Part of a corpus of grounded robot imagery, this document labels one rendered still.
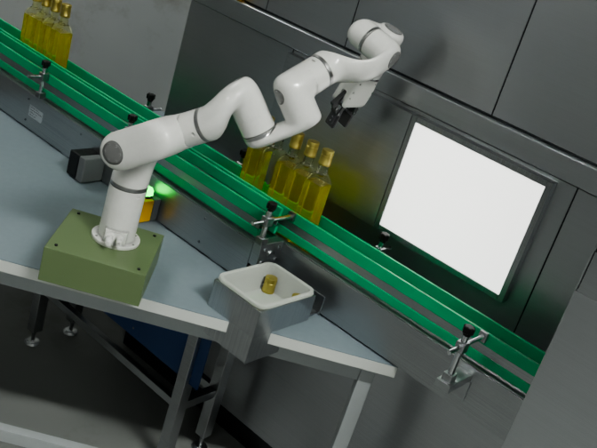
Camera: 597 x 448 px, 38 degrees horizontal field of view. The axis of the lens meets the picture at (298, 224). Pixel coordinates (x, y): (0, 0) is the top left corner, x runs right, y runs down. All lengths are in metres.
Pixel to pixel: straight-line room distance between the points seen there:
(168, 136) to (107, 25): 3.50
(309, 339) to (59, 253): 0.67
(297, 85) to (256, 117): 0.12
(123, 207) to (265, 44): 0.78
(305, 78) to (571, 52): 0.64
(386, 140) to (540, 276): 0.55
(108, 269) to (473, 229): 0.93
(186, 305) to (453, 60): 0.94
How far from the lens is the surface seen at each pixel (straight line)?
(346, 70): 2.12
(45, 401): 3.10
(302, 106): 2.05
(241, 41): 2.81
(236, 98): 2.05
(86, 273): 2.21
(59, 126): 3.01
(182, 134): 2.09
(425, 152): 2.37
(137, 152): 2.08
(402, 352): 2.28
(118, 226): 2.25
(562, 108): 2.22
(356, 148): 2.49
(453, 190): 2.34
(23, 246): 2.39
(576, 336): 1.87
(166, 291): 2.32
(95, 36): 5.55
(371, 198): 2.48
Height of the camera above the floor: 1.87
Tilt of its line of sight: 22 degrees down
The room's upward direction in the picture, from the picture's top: 18 degrees clockwise
